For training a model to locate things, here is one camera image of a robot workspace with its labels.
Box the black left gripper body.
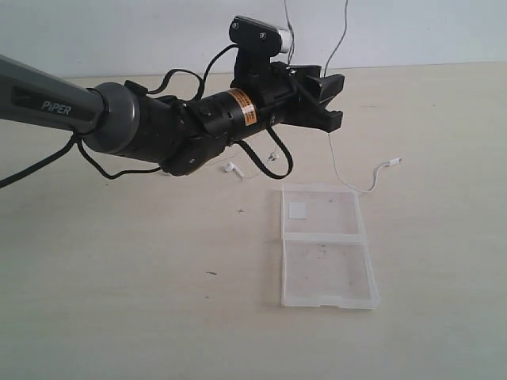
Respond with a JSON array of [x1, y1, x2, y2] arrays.
[[231, 49, 343, 133]]

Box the white wired earphones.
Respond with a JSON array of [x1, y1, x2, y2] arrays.
[[221, 0, 405, 195]]

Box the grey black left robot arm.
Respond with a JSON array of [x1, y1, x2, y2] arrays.
[[1, 48, 345, 177]]

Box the clear plastic hinged case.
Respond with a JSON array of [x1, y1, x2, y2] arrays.
[[280, 184, 379, 310]]

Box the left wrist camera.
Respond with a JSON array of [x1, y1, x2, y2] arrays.
[[229, 16, 292, 57]]

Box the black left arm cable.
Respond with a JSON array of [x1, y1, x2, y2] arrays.
[[0, 43, 295, 190]]

